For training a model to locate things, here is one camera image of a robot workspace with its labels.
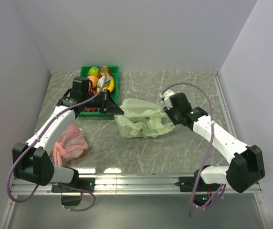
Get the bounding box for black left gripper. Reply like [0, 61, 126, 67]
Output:
[83, 89, 124, 115]

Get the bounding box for yellow fake banana bunch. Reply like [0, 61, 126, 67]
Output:
[100, 66, 115, 92]

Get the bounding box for pink fake peach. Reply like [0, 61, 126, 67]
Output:
[87, 75, 98, 87]

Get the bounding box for light green plastic bag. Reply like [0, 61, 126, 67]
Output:
[114, 98, 175, 138]

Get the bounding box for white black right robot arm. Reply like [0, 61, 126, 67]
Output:
[161, 90, 265, 193]

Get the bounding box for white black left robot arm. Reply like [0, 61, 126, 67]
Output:
[9, 89, 124, 192]

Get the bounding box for red fake grapes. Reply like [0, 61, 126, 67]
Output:
[84, 107, 99, 113]

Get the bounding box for green fake apple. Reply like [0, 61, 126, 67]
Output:
[88, 67, 99, 76]

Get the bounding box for pink plastic bag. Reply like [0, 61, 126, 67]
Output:
[52, 123, 88, 166]

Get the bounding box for green plastic fruit tray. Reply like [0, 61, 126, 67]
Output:
[79, 65, 120, 118]

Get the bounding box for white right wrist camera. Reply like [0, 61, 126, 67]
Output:
[160, 90, 175, 109]

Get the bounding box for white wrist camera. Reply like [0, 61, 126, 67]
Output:
[97, 76, 108, 88]
[160, 90, 175, 109]

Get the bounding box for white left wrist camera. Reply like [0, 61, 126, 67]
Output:
[97, 76, 108, 88]

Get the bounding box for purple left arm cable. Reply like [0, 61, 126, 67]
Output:
[6, 66, 108, 211]

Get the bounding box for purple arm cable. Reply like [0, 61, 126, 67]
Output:
[6, 66, 108, 211]
[161, 83, 226, 218]

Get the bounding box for aluminium table edge rail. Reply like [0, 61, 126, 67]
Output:
[11, 174, 262, 196]

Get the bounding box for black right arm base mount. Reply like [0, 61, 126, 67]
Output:
[175, 177, 221, 207]

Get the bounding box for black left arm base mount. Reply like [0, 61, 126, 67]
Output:
[51, 178, 95, 207]

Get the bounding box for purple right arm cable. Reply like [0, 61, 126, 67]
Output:
[161, 83, 226, 218]

